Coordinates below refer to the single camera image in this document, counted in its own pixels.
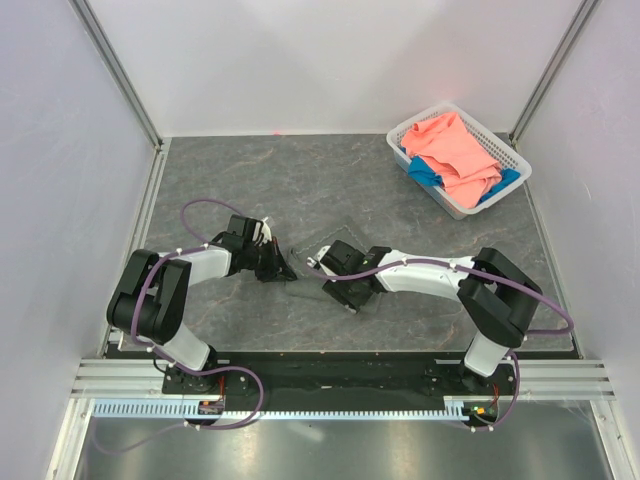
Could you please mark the salmon pink cloth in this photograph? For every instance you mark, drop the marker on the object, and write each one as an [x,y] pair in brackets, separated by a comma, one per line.
[445,140]

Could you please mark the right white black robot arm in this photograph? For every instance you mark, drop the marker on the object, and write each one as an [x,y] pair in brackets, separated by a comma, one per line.
[484,284]

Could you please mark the white plastic basket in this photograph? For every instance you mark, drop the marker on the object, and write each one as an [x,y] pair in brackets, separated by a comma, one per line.
[498,149]

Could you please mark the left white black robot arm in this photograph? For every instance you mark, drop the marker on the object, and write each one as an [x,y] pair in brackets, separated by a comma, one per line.
[149,300]

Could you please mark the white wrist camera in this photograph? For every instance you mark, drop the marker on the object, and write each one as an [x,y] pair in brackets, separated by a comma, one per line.
[263,233]
[314,260]

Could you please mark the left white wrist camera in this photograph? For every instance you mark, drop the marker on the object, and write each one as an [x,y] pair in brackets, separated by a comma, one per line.
[263,233]

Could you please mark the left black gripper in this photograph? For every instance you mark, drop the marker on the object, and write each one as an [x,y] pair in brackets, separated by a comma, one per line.
[276,263]

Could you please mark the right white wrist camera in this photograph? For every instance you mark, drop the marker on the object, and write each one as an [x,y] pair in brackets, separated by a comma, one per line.
[314,260]

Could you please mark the blue cloth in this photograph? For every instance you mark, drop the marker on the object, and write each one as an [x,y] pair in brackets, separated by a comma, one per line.
[469,191]

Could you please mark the slotted cable duct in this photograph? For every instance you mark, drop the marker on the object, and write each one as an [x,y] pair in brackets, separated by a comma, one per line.
[198,410]

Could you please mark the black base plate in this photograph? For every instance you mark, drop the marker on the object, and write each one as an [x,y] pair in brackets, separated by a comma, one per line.
[426,373]

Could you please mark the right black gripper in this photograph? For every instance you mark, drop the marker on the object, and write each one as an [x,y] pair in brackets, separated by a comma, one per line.
[335,289]

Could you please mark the grey cloth napkin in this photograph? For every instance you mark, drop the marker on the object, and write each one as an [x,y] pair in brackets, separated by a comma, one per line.
[344,229]

